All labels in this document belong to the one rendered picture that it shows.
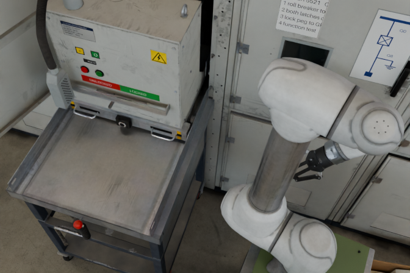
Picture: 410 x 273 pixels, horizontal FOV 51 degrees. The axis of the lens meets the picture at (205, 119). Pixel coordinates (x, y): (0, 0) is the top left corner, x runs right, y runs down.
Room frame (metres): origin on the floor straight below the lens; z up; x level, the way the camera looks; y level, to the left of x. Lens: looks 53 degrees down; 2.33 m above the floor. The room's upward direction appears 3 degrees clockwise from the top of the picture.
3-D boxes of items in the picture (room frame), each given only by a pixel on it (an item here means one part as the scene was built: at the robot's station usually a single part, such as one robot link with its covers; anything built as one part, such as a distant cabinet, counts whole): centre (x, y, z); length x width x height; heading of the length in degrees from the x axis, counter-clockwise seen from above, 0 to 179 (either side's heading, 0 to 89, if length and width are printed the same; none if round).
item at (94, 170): (0.97, 0.35, 0.82); 0.68 x 0.62 x 0.06; 165
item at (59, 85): (1.04, 0.55, 1.09); 0.08 x 0.05 x 0.17; 165
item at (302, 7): (1.12, -0.30, 1.44); 0.15 x 0.01 x 0.21; 75
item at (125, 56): (1.05, 0.33, 1.15); 0.48 x 0.01 x 0.48; 75
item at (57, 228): (0.64, 0.51, 0.62); 0.17 x 0.03 x 0.30; 76
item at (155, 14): (1.30, 0.26, 1.15); 0.51 x 0.50 x 0.48; 165
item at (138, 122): (1.07, 0.32, 0.90); 0.54 x 0.05 x 0.06; 75
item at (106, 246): (0.97, 0.35, 0.46); 0.64 x 0.58 x 0.66; 165
